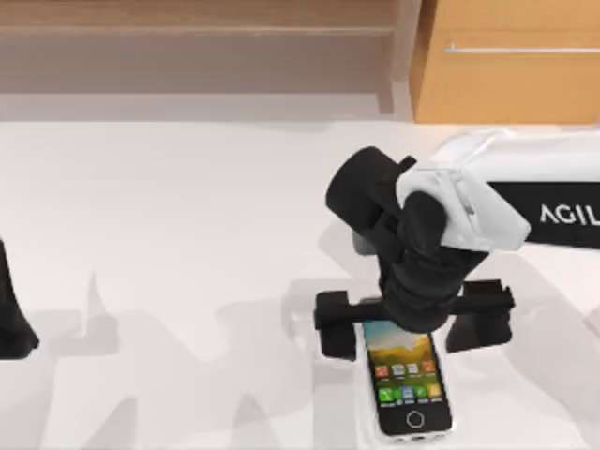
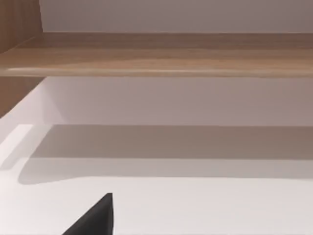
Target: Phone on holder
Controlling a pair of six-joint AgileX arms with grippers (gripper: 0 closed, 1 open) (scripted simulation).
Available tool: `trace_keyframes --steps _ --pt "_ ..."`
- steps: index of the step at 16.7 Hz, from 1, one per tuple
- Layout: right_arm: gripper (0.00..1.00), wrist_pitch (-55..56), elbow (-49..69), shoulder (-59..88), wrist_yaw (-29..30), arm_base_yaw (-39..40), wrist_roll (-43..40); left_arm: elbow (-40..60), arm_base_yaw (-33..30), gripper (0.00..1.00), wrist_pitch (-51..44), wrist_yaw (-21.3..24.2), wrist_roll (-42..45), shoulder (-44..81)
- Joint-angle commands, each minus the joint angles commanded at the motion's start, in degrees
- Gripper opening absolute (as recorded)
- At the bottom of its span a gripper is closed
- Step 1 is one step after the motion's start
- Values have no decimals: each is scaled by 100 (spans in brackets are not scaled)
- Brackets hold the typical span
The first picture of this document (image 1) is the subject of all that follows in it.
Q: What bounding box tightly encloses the white smartphone with colourful screen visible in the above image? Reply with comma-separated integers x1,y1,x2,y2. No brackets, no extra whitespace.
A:
357,319,456,444

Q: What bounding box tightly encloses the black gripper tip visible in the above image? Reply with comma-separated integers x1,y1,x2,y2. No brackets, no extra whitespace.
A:
0,238,41,363

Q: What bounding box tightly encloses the open wooden shelf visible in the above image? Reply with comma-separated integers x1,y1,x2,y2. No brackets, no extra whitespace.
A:
0,0,422,116

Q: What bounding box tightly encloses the wooden cupboard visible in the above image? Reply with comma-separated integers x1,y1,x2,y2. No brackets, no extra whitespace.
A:
411,0,600,126

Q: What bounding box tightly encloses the wooden drawer front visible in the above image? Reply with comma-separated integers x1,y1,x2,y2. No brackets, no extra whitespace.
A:
421,29,600,125

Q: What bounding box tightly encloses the long metal handle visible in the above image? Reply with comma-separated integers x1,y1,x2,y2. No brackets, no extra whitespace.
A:
444,42,600,54

